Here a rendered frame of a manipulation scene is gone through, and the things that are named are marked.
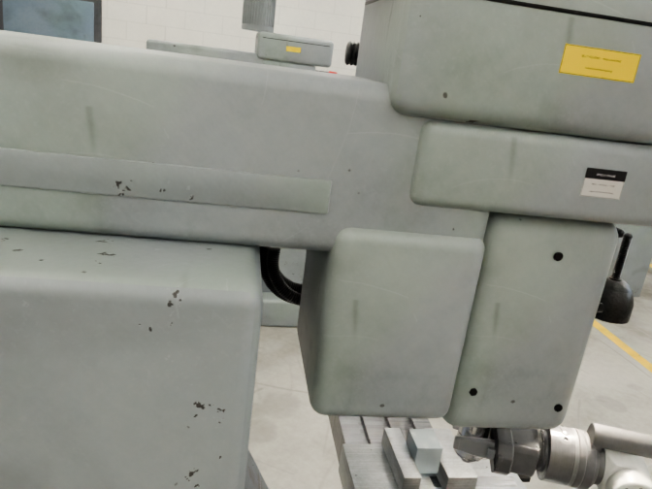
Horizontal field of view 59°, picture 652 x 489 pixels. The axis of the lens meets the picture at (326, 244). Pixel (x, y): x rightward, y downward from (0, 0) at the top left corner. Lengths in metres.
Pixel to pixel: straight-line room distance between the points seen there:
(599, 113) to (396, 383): 0.40
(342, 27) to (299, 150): 6.71
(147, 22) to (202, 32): 0.61
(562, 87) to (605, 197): 0.15
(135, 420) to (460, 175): 0.43
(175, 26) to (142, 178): 6.66
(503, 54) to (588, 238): 0.27
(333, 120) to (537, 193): 0.25
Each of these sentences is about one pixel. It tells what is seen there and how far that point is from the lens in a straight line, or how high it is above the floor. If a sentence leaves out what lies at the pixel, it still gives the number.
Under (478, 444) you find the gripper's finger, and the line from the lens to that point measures 0.97.
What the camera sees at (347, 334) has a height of 1.47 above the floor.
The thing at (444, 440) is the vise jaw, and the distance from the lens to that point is 1.27.
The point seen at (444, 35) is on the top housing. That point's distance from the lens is 0.64.
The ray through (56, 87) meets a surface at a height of 1.72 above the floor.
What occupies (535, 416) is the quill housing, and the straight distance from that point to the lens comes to 0.88.
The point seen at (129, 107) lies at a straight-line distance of 0.64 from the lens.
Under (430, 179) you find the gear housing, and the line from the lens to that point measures 0.66.
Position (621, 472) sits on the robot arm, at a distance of 1.00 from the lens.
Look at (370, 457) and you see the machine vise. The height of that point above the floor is 1.03.
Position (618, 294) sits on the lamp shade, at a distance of 0.98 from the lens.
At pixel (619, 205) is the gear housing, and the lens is 0.77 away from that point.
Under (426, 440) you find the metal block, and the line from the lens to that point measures 1.20.
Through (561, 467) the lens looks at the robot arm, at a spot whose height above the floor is 1.25.
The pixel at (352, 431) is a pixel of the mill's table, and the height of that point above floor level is 0.96.
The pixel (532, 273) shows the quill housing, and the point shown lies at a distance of 0.77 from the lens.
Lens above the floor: 1.78
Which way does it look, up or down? 18 degrees down
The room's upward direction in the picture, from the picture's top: 8 degrees clockwise
